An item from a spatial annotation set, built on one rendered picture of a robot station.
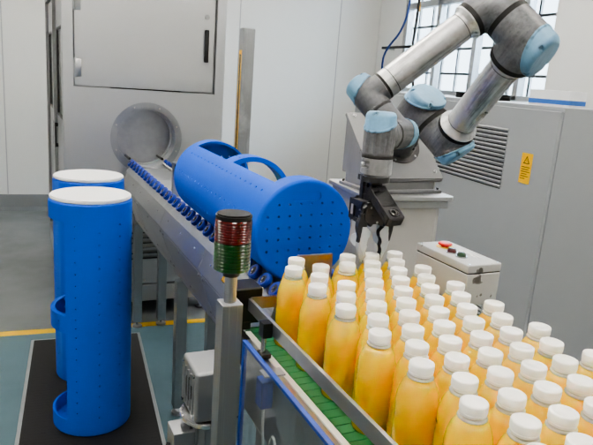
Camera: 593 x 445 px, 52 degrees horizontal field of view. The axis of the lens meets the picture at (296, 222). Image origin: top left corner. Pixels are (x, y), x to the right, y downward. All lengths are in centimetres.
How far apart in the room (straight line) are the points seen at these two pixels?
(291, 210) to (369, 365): 64
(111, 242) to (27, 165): 450
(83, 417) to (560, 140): 230
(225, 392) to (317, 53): 611
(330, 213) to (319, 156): 551
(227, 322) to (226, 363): 8
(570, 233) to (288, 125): 438
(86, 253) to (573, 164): 215
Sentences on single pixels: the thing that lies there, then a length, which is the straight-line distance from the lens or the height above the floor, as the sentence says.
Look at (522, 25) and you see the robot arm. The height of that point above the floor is 165.
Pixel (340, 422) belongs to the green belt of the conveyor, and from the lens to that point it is 113.
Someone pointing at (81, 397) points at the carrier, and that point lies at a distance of 239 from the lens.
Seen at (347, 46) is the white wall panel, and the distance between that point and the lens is 717.
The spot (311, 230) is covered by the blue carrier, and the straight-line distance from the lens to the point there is 161.
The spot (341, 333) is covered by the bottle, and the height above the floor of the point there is 104.
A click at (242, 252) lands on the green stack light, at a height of 120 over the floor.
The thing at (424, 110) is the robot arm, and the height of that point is 142.
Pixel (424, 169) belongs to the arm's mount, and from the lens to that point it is 204.
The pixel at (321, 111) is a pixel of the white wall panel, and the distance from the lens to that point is 707.
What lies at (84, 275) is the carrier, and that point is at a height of 78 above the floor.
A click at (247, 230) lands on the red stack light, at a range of 101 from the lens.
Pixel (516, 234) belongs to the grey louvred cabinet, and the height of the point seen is 82.
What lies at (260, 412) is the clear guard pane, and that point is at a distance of 124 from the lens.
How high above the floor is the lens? 149
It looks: 13 degrees down
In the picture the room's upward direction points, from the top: 4 degrees clockwise
